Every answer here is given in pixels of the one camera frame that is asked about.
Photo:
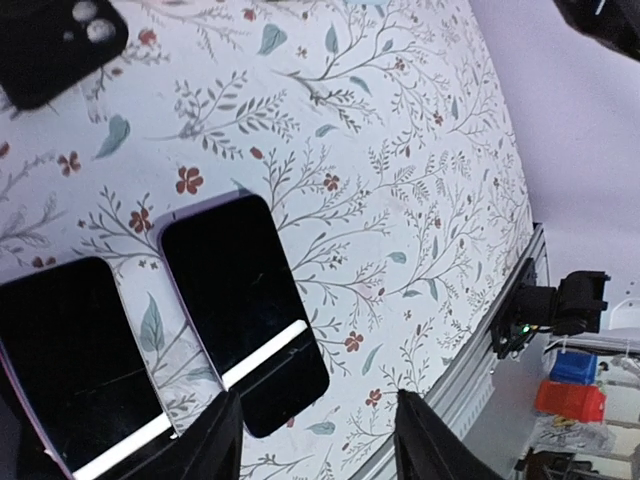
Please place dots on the dark purple phone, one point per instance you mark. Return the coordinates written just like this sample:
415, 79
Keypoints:
230, 270

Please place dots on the red storage bin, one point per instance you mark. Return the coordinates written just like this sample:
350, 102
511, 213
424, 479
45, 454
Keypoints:
583, 403

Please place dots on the blue storage bin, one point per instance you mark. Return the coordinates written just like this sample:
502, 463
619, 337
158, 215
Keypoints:
573, 367

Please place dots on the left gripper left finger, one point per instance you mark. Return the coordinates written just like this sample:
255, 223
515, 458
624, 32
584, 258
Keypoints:
209, 449

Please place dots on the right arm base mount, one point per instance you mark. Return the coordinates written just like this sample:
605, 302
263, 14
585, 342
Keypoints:
525, 305

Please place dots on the black phone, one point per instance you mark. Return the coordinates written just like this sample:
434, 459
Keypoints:
73, 362

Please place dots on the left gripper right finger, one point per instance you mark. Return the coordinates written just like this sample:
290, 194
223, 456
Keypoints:
425, 447

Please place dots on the black phone case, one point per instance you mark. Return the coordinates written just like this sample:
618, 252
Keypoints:
47, 47

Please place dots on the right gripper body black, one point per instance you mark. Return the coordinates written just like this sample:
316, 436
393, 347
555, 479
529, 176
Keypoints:
612, 23

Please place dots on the floral table mat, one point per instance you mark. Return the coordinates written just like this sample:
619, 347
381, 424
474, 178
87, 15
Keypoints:
380, 140

